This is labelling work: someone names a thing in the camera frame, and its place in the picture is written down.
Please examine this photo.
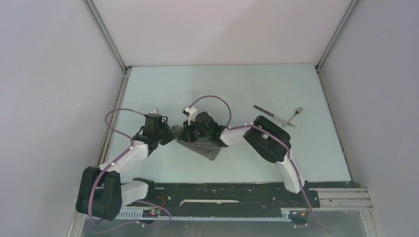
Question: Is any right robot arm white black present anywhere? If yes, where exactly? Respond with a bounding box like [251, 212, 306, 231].
[176, 116, 307, 206]

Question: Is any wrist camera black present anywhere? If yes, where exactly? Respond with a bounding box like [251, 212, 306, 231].
[195, 112, 218, 130]
[145, 107, 167, 130]

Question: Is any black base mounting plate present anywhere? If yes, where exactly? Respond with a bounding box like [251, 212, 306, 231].
[144, 182, 320, 218]

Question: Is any white cable duct strip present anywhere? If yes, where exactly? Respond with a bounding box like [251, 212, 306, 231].
[115, 209, 291, 222]

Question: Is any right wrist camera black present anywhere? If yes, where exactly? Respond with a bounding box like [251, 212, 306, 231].
[195, 112, 218, 130]

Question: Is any aluminium frame rail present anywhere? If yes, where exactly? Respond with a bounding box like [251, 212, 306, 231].
[76, 187, 374, 210]

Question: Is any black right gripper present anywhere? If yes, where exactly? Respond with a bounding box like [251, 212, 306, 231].
[179, 118, 211, 144]

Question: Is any silver metal utensil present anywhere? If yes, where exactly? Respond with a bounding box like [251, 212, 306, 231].
[253, 105, 295, 127]

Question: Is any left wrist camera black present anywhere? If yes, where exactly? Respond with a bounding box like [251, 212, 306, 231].
[145, 107, 167, 130]

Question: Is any grey cloth napkin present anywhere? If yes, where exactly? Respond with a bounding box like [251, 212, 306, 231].
[171, 125, 228, 161]

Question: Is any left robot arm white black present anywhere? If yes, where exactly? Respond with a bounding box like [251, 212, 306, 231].
[76, 124, 174, 221]

